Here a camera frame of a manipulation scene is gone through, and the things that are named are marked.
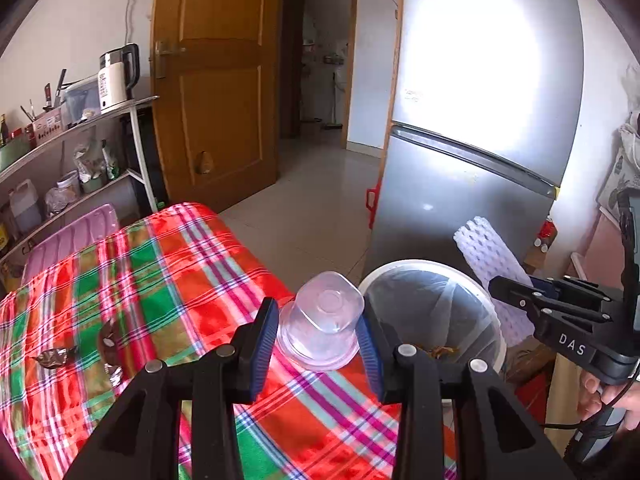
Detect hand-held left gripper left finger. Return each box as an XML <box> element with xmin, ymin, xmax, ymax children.
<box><xmin>62</xmin><ymin>297</ymin><xmax>280</xmax><ymax>480</ymax></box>

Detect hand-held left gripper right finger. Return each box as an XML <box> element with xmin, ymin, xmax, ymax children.
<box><xmin>355</xmin><ymin>305</ymin><xmax>576</xmax><ymax>480</ymax></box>

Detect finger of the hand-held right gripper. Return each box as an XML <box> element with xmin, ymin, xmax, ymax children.
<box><xmin>488</xmin><ymin>274</ymin><xmax>602</xmax><ymax>327</ymax></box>
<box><xmin>529</xmin><ymin>275</ymin><xmax>622</xmax><ymax>306</ymax></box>

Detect white foam net sleeve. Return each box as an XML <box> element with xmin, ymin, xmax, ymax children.
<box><xmin>453</xmin><ymin>216</ymin><xmax>536</xmax><ymax>348</ymax></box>

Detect clear plastic cup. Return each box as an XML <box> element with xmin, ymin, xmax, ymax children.
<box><xmin>276</xmin><ymin>271</ymin><xmax>366</xmax><ymax>372</ymax></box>

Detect white rimmed trash bin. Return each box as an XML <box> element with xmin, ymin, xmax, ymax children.
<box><xmin>359</xmin><ymin>259</ymin><xmax>508</xmax><ymax>376</ymax></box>

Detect person's right hand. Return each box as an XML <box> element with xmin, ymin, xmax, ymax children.
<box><xmin>575</xmin><ymin>375</ymin><xmax>640</xmax><ymax>433</ymax></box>

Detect small red bottles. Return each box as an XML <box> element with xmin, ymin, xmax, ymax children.
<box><xmin>532</xmin><ymin>216</ymin><xmax>558</xmax><ymax>251</ymax></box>

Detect floral cloth bag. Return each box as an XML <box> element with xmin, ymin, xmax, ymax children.
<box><xmin>597</xmin><ymin>110</ymin><xmax>640</xmax><ymax>211</ymax></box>

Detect brown snack wrapper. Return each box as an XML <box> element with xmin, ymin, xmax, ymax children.
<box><xmin>97</xmin><ymin>321</ymin><xmax>126</xmax><ymax>386</ymax></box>

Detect plaid tablecloth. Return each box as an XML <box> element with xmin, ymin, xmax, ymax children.
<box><xmin>0</xmin><ymin>202</ymin><xmax>458</xmax><ymax>480</ymax></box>

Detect silver refrigerator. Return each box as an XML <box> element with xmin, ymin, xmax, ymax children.
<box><xmin>362</xmin><ymin>0</ymin><xmax>586</xmax><ymax>281</ymax></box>

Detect black appliance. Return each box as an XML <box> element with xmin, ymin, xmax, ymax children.
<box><xmin>122</xmin><ymin>105</ymin><xmax>168</xmax><ymax>211</ymax></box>

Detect pink plastic lid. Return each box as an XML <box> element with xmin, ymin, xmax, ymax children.
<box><xmin>22</xmin><ymin>203</ymin><xmax>121</xmax><ymax>286</ymax></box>

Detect wooden door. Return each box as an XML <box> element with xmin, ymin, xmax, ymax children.
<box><xmin>150</xmin><ymin>0</ymin><xmax>283</xmax><ymax>213</ymax></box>

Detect crumpled plastic bags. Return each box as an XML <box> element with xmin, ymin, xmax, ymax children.
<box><xmin>74</xmin><ymin>140</ymin><xmax>121</xmax><ymax>183</ymax></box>

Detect white plastic bucket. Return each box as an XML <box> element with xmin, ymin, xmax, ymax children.
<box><xmin>56</xmin><ymin>170</ymin><xmax>81</xmax><ymax>201</ymax></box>

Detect white oil jug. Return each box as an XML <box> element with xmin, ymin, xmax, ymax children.
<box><xmin>9</xmin><ymin>180</ymin><xmax>43</xmax><ymax>233</ymax></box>

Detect metal shelf rack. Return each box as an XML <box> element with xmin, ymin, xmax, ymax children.
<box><xmin>0</xmin><ymin>95</ymin><xmax>161</xmax><ymax>271</ymax></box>

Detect white electric kettle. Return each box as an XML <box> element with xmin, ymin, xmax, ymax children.
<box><xmin>98</xmin><ymin>43</ymin><xmax>140</xmax><ymax>114</ymax></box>

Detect clear storage box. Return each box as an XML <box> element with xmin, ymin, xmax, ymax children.
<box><xmin>64</xmin><ymin>75</ymin><xmax>101</xmax><ymax>123</ymax></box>

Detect pink utensil holder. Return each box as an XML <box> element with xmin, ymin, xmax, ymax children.
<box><xmin>25</xmin><ymin>107</ymin><xmax>66</xmax><ymax>143</ymax></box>

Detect green basin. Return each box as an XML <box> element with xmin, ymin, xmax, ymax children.
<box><xmin>0</xmin><ymin>135</ymin><xmax>31</xmax><ymax>171</ymax></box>

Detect kitchen knives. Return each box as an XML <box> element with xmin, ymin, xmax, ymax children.
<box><xmin>42</xmin><ymin>69</ymin><xmax>68</xmax><ymax>111</ymax></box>

